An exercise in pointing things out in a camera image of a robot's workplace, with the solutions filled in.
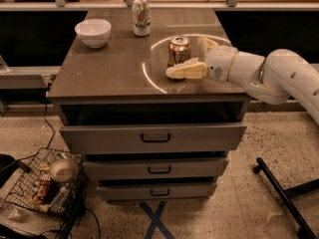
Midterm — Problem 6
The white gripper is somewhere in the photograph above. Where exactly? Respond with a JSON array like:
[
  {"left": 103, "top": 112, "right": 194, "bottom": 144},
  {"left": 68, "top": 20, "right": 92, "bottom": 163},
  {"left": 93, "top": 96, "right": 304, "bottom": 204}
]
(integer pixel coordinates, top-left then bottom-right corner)
[{"left": 165, "top": 36, "right": 238, "bottom": 83}]

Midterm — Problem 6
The orange soda can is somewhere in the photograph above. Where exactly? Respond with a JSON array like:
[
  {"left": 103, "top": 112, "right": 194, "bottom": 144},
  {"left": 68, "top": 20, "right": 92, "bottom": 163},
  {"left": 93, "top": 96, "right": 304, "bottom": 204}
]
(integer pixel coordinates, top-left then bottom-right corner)
[{"left": 167, "top": 36, "right": 191, "bottom": 68}]

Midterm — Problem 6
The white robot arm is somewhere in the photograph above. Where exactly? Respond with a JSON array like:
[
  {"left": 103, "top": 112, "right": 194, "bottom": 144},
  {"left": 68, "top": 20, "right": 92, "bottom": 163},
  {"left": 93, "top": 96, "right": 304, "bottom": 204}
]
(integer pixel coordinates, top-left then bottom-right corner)
[{"left": 165, "top": 37, "right": 319, "bottom": 123}]

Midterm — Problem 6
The green white soda can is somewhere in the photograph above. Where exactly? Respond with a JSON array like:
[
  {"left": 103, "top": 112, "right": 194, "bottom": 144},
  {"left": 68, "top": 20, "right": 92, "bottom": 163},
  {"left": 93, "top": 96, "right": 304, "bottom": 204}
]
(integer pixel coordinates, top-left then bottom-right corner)
[{"left": 132, "top": 0, "right": 151, "bottom": 37}]

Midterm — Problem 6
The white bowl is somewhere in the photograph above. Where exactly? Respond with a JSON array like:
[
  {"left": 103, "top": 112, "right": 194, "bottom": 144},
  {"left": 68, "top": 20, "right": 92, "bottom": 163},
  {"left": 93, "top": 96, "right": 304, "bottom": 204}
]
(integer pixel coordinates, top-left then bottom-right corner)
[{"left": 75, "top": 19, "right": 112, "bottom": 49}]

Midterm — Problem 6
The small bowl in basket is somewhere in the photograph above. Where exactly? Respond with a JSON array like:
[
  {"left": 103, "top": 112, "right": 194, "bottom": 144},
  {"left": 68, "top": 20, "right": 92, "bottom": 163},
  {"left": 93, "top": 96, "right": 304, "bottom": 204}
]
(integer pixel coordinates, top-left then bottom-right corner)
[{"left": 49, "top": 158, "right": 79, "bottom": 182}]

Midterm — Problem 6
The top drawer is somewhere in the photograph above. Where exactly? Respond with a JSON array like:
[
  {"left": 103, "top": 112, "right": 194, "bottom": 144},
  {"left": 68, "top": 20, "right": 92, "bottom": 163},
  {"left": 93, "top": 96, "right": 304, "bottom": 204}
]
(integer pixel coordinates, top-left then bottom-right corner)
[{"left": 60, "top": 122, "right": 246, "bottom": 154}]

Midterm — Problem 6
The drawer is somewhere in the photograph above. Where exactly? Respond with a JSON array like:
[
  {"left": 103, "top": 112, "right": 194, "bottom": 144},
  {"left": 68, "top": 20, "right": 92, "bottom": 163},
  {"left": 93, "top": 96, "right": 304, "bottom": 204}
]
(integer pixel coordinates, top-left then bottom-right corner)
[
  {"left": 83, "top": 157, "right": 229, "bottom": 181},
  {"left": 60, "top": 122, "right": 246, "bottom": 154},
  {"left": 96, "top": 182, "right": 217, "bottom": 201}
]

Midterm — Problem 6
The grey drawer cabinet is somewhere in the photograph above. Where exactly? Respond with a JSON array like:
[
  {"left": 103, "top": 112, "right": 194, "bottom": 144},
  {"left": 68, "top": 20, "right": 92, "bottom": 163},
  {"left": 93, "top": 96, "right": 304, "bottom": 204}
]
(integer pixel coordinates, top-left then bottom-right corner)
[{"left": 48, "top": 9, "right": 250, "bottom": 188}]

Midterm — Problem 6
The middle drawer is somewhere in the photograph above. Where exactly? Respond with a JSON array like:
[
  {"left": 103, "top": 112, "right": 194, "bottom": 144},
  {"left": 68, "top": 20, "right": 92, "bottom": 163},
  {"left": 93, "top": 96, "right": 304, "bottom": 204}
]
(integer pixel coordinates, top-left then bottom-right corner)
[{"left": 83, "top": 157, "right": 229, "bottom": 181}]

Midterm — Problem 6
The bottom drawer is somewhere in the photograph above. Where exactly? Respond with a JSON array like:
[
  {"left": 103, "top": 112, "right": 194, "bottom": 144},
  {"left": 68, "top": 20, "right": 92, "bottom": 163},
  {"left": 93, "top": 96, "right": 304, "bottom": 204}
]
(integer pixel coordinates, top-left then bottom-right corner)
[{"left": 96, "top": 182, "right": 217, "bottom": 201}]

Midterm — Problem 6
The black chair base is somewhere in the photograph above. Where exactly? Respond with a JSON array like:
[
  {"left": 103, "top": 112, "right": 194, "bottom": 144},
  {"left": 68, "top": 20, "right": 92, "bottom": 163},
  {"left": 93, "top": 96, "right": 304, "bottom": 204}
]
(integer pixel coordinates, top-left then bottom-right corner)
[{"left": 253, "top": 157, "right": 319, "bottom": 239}]

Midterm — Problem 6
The plastic bottle in basket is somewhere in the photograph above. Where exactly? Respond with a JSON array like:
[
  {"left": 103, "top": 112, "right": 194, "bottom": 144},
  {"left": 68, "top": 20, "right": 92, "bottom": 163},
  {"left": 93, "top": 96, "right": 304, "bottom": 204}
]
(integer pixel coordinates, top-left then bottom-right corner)
[{"left": 49, "top": 183, "right": 72, "bottom": 214}]

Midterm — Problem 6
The black power cable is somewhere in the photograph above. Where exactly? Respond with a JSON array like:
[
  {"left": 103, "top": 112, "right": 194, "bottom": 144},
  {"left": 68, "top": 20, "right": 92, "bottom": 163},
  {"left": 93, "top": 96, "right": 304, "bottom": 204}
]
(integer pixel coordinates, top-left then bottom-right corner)
[{"left": 42, "top": 100, "right": 56, "bottom": 149}]

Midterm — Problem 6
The black wire basket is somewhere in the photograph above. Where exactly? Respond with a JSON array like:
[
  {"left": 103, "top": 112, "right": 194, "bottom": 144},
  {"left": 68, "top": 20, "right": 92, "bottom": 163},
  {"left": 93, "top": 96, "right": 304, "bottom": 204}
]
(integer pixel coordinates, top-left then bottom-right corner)
[{"left": 5, "top": 148, "right": 85, "bottom": 217}]

